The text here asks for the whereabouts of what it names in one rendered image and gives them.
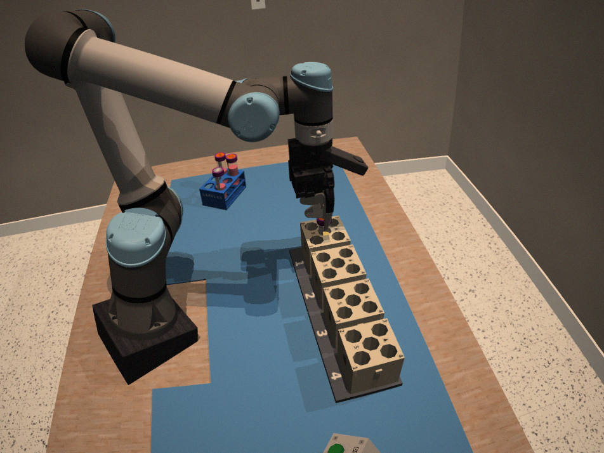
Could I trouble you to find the tan bucket adapter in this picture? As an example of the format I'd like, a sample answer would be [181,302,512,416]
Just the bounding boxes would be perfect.
[324,279,384,350]
[300,216,351,276]
[311,245,366,310]
[338,318,405,394]

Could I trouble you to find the clear graduated tube with yellow liquid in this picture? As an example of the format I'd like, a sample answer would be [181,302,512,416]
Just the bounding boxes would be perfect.
[317,218,332,235]

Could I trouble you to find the dark blue tube rack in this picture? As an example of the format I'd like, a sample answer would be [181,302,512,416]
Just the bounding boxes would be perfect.
[199,170,246,210]

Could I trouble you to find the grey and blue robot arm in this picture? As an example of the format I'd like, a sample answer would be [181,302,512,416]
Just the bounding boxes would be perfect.
[25,10,333,341]

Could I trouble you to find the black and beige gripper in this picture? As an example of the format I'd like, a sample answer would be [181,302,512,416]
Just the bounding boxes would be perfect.
[288,138,334,230]

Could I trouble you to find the blue bench mat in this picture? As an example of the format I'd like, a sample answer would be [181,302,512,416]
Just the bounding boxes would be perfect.
[151,162,473,453]

